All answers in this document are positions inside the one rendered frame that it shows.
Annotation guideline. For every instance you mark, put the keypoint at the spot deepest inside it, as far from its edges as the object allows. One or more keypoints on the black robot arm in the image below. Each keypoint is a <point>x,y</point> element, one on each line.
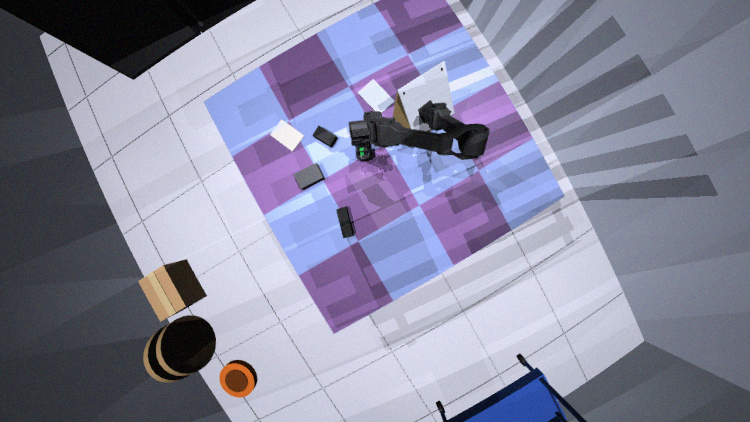
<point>387,132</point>

